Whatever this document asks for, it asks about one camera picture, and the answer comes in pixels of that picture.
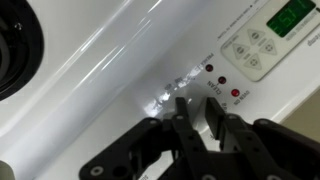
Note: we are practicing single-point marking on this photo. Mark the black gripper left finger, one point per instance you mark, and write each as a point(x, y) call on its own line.
point(150, 150)

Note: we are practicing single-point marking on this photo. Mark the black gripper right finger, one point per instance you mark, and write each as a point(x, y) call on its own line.
point(266, 150)

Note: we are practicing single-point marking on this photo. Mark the white oven temperature knob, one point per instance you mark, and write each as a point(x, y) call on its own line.
point(197, 115)

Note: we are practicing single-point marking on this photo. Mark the white electric stove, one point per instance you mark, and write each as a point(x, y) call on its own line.
point(100, 66)

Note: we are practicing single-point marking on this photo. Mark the oven control keypad with display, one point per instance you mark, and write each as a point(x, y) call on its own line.
point(266, 43)

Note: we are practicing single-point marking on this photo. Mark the small black coil burner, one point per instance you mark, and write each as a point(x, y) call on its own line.
point(23, 50)

